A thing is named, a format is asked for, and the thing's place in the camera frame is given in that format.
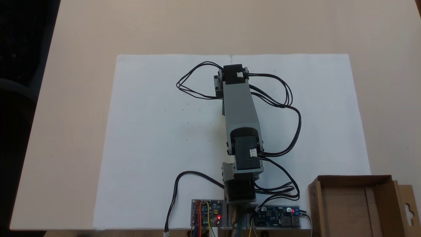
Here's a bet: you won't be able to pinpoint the white paper sheet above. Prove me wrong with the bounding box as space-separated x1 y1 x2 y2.
93 54 371 230

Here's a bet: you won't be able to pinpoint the blue circuit board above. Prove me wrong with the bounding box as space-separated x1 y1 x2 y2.
253 205 301 229

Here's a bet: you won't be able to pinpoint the brown cardboard box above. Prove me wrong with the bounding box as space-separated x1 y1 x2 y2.
308 175 417 237

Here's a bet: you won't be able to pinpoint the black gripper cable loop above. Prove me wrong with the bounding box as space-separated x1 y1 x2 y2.
176 61 225 100

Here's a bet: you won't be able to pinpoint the black cable with white plug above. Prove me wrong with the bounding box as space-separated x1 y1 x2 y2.
164 171 226 236

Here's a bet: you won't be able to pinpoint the black elbow cable loop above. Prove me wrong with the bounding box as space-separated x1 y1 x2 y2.
247 72 302 157

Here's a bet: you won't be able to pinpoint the circuit board with coloured wires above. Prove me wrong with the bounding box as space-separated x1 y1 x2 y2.
191 199 223 228

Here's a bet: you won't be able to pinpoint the coloured jumper wires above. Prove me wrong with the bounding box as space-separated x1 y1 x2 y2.
194 201 218 237

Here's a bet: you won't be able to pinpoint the black shoulder cable bundle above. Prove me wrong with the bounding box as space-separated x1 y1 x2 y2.
253 157 300 202

